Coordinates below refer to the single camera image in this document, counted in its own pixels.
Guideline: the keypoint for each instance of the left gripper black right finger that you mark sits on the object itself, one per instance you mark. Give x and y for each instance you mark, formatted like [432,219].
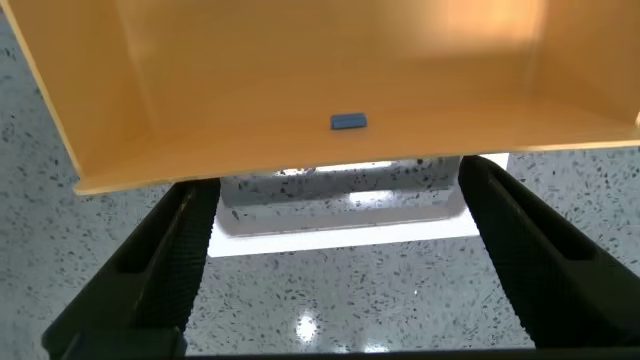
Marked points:
[550,270]

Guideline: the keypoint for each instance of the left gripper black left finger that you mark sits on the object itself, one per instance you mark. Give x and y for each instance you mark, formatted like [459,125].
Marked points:
[150,270]

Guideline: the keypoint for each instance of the small blue block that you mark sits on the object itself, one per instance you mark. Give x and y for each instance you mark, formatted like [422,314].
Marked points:
[348,121]

